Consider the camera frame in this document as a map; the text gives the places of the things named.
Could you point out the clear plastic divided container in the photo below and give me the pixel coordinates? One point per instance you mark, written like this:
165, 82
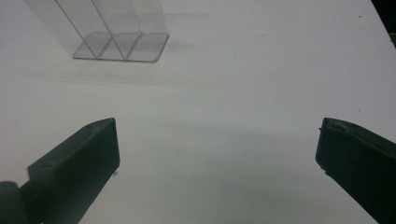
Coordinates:
124, 45

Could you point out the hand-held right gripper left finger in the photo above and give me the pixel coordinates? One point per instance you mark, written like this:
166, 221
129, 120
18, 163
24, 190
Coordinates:
81, 161

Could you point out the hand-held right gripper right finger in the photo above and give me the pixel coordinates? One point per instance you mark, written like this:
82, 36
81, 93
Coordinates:
358, 161

